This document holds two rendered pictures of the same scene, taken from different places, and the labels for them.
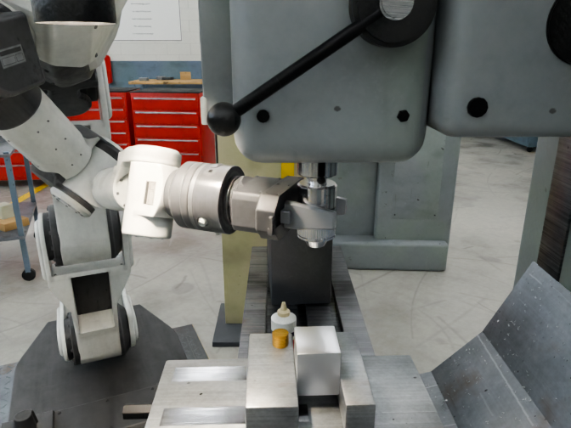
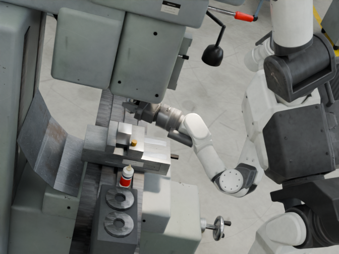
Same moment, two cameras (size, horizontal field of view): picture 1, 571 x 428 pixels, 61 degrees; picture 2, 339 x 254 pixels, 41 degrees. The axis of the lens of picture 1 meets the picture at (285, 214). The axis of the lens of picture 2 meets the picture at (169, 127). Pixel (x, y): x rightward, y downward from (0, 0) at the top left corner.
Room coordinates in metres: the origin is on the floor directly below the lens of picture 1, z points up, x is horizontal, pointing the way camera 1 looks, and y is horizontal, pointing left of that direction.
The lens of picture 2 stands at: (1.90, -0.14, 2.22)
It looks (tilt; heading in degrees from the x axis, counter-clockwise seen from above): 38 degrees down; 169
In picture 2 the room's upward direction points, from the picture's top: 19 degrees clockwise
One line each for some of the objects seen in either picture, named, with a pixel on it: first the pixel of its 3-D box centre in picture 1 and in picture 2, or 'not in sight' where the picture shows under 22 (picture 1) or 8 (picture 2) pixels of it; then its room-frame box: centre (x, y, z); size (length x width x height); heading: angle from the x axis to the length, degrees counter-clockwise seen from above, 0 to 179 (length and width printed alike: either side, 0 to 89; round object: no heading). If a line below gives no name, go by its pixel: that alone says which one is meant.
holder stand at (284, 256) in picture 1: (296, 238); (113, 229); (0.98, -0.02, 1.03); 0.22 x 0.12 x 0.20; 4
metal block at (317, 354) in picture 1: (315, 359); (123, 133); (0.52, -0.04, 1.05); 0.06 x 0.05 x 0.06; 2
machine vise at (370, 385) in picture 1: (291, 401); (127, 146); (0.52, -0.01, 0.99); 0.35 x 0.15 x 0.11; 92
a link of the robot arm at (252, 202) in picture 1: (246, 203); (155, 113); (0.59, 0.05, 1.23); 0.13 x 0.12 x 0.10; 161
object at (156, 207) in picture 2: not in sight; (110, 184); (0.56, -0.04, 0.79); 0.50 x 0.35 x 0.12; 91
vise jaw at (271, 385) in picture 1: (271, 379); (135, 141); (0.52, 0.02, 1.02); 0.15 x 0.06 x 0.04; 2
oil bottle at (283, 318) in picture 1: (283, 332); (126, 175); (0.68, 0.00, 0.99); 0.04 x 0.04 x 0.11
